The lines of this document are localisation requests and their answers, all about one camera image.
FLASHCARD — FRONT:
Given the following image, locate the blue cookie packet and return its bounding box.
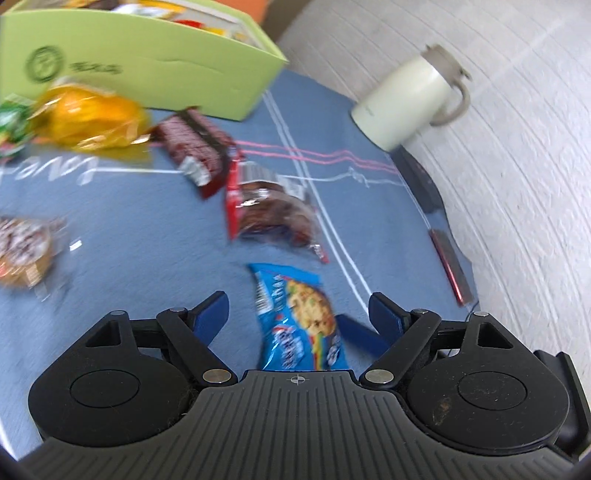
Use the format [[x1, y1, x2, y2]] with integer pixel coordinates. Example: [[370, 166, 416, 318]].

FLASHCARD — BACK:
[[249, 263, 349, 372]]

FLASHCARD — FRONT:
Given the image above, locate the brown cookie packet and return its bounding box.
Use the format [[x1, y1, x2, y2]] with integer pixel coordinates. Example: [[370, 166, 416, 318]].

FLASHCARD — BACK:
[[225, 159, 328, 263]]

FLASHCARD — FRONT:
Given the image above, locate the blue patterned tablecloth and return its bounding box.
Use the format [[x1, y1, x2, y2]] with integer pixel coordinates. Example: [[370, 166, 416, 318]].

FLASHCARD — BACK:
[[0, 68, 482, 462]]

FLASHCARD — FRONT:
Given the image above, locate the sesame cookie packet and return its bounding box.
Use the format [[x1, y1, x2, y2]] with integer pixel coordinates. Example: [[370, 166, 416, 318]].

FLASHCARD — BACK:
[[1, 215, 69, 301]]

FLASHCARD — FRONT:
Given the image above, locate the dark red chocolate packet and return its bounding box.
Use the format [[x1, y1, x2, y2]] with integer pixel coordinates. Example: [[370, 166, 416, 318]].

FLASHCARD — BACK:
[[151, 107, 242, 199]]

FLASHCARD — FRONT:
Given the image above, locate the orange jelly packet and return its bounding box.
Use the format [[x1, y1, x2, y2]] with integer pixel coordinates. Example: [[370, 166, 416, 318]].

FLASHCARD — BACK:
[[29, 77, 151, 163]]

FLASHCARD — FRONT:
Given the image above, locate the white thermos jug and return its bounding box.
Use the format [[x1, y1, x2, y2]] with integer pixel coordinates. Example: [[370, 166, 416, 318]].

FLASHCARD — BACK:
[[351, 44, 472, 152]]

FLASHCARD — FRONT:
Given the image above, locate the green pea snack packet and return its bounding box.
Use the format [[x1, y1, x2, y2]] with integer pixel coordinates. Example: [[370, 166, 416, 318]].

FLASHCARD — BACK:
[[0, 94, 34, 161]]

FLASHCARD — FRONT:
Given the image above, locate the green cardboard snack box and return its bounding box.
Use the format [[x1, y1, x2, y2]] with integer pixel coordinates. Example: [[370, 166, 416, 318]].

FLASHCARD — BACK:
[[1, 1, 287, 121]]

